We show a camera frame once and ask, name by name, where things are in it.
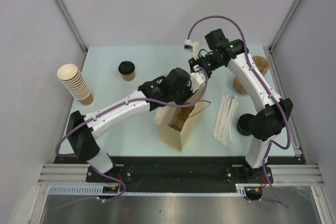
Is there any brown pulp two-cup carrier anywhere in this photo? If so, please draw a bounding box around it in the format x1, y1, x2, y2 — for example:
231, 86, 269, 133
168, 106, 194, 132

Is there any cream paper takeout bag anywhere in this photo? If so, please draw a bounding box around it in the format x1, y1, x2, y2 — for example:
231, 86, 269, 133
154, 87, 211, 152

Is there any brown paper coffee cup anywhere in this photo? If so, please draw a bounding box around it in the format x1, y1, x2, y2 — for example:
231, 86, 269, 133
118, 61, 135, 81

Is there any black coffee cup lid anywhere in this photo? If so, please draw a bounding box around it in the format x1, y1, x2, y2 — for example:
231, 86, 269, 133
118, 61, 135, 75

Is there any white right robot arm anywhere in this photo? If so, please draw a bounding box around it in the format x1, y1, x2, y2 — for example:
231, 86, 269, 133
184, 29, 293, 183

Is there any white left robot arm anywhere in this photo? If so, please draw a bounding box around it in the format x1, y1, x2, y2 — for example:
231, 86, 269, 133
64, 68, 207, 182

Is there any brown pulp cup carrier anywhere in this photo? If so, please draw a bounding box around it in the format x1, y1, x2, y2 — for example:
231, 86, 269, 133
233, 56, 270, 95

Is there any white wrapped straw pile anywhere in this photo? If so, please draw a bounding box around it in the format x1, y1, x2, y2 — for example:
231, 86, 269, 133
213, 94, 239, 146

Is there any black lid stack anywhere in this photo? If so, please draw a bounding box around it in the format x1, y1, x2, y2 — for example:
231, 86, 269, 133
236, 113, 254, 136

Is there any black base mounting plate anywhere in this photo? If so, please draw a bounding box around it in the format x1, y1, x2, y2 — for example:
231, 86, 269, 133
53, 155, 308, 189

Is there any stack of paper cups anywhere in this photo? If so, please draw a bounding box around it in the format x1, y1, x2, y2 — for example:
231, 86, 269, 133
57, 63, 93, 105

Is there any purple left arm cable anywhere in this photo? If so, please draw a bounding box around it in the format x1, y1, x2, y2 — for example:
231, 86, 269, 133
49, 66, 209, 209

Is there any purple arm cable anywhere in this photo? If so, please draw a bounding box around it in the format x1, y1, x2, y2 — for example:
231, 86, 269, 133
187, 15, 292, 209
49, 66, 209, 209

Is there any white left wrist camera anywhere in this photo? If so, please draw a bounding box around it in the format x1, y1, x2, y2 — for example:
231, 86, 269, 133
190, 69, 209, 92

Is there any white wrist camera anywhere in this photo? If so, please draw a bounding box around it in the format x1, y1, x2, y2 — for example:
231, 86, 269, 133
183, 39, 201, 60
190, 69, 209, 92

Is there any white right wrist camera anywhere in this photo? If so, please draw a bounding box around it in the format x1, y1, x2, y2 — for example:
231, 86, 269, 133
183, 39, 201, 60

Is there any aluminium frame rail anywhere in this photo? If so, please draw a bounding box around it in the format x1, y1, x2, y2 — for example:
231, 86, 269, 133
38, 164, 324, 186

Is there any white cable duct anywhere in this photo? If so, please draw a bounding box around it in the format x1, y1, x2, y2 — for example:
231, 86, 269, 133
48, 183, 249, 198

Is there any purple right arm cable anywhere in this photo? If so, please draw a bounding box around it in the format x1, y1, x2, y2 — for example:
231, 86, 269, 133
187, 15, 292, 209

